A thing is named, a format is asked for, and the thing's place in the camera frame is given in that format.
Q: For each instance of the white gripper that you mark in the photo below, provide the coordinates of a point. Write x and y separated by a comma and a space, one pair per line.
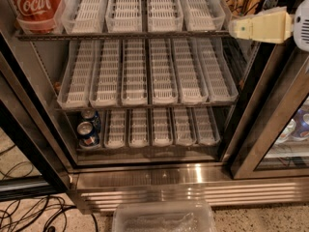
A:
301, 24

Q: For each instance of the top shelf tray far right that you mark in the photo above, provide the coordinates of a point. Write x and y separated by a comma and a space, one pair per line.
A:
227, 10

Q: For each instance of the white can behind right door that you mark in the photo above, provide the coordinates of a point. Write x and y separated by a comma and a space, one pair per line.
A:
286, 132

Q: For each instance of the blue can behind right door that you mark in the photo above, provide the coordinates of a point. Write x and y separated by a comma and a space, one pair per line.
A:
301, 131

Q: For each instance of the right glass fridge door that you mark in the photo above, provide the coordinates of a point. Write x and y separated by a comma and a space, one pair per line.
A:
274, 90

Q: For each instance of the glass fridge door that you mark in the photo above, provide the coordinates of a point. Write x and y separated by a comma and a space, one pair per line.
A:
25, 93
274, 90

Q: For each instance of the rear blue Pepsi can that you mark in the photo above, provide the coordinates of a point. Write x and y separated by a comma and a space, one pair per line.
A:
92, 116

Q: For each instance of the blue pepsi can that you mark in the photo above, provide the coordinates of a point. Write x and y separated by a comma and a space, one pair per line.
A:
92, 116
88, 135

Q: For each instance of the front blue Pepsi can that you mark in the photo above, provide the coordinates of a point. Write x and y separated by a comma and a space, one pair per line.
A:
88, 135

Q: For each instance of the red Coca-Cola can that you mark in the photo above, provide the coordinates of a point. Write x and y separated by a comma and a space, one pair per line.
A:
33, 4

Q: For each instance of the stainless steel fridge base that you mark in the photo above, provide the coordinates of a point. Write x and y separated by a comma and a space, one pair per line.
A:
103, 190

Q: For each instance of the left glass fridge door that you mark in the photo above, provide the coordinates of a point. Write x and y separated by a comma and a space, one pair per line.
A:
25, 93

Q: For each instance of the clear plastic bin on floor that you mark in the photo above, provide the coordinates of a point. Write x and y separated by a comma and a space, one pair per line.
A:
169, 216

